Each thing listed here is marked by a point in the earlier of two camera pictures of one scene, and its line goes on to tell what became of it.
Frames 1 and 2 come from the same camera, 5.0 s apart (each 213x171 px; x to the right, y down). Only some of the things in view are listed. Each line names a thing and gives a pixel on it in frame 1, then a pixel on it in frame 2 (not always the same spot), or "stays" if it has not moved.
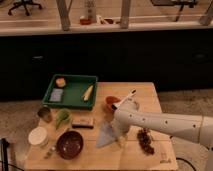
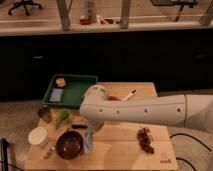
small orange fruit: [60, 82] stays
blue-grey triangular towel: [106, 135] to [87, 143]
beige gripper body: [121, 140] to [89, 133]
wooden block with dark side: [83, 123] stays
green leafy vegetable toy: [63, 116] stays
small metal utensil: [49, 152] stays
